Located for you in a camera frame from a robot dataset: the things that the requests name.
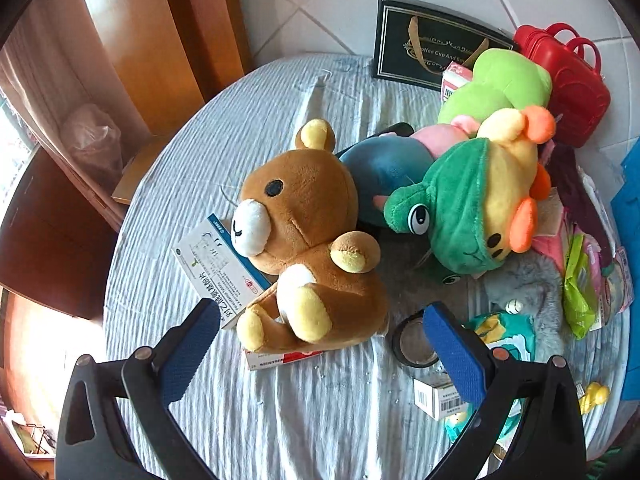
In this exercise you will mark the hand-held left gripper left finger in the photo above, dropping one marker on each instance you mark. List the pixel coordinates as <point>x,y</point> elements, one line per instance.
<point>192,345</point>

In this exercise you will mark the green patterned cloth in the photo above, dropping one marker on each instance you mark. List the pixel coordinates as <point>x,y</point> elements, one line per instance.
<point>607,467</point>

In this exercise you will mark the blue and pink plush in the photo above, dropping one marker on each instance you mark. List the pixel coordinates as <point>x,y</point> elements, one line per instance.
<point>385,170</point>

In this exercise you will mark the white and blue medicine box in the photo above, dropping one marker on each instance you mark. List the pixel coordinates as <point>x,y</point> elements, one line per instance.
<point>215,270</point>

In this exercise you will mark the grey fluffy plush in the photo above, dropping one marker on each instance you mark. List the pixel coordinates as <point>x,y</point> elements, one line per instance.
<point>525,280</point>

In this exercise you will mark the blue plastic crate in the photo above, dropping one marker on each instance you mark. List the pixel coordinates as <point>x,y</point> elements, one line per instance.
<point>631,185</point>

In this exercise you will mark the white box with red edge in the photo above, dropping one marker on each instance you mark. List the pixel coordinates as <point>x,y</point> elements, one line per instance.
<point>456,82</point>

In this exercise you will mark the green frog plush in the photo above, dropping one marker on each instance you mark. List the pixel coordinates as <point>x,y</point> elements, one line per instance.
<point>500,85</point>

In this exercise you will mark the black tape roll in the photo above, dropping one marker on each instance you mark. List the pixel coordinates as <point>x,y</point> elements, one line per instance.
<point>400,345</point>

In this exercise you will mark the teal printed packet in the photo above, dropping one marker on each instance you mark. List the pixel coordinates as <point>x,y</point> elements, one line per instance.
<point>510,335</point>
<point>457,427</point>

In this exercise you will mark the yellow plastic clip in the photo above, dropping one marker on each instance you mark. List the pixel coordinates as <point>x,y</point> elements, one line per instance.
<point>595,395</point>

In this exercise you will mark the brown bear plush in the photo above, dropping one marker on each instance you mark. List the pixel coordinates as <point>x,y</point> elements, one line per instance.
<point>310,240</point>

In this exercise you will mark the green packet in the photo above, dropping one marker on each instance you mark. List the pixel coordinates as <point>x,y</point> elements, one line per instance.
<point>580,295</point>

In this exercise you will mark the pink box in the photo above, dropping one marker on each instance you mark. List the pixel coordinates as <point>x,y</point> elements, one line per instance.
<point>547,247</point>

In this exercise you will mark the maroon cloth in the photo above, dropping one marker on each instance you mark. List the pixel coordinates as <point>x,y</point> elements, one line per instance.
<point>575,185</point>

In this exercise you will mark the red and white box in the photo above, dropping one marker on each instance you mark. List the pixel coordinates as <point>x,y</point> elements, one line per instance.
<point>270,359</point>

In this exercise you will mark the black gift box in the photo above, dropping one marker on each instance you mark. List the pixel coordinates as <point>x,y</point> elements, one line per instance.
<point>400,35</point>

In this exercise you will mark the yellow duck plush green hood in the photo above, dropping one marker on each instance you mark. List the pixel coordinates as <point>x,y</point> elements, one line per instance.
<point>470,210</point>

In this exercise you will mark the clear plastic bag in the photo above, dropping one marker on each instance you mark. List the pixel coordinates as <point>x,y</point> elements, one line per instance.
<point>90,140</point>

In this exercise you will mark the wooden panel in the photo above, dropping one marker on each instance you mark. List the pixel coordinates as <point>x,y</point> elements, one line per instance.
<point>125,35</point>

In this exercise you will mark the pink packet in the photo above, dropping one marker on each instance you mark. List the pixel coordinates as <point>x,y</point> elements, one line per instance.
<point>620,280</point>

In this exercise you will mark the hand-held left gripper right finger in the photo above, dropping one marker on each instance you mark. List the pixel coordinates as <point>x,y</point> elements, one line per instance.
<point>452,355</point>

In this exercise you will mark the red small suitcase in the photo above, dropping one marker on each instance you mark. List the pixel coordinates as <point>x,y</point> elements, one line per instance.
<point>575,95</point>

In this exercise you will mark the small white barcode box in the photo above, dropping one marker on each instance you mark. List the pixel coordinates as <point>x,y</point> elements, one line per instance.
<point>440,397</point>

